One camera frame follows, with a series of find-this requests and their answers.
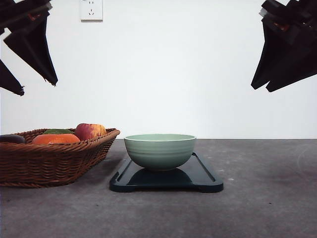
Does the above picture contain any black image-right gripper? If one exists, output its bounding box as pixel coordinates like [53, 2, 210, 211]
[251, 0, 317, 92]

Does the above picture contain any black image-left gripper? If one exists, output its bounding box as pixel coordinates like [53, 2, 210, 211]
[0, 0, 58, 96]

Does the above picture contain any green ceramic bowl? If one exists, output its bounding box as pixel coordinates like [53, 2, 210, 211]
[124, 134, 196, 171]

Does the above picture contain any brown wicker basket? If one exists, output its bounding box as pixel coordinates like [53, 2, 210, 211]
[0, 128, 120, 188]

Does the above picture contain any dark purple fruit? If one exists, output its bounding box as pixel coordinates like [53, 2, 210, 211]
[0, 134, 25, 143]

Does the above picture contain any green fruit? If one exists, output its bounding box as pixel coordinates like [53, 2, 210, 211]
[43, 128, 73, 134]

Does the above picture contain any orange tangerine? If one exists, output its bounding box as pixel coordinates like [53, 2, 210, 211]
[32, 134, 80, 144]

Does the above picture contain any red yellow apple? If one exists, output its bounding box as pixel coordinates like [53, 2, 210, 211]
[75, 123, 106, 140]

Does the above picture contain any dark rectangular tray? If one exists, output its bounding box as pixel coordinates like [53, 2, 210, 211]
[110, 152, 223, 192]

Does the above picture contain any white wall socket left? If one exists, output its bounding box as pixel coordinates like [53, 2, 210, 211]
[79, 0, 104, 23]

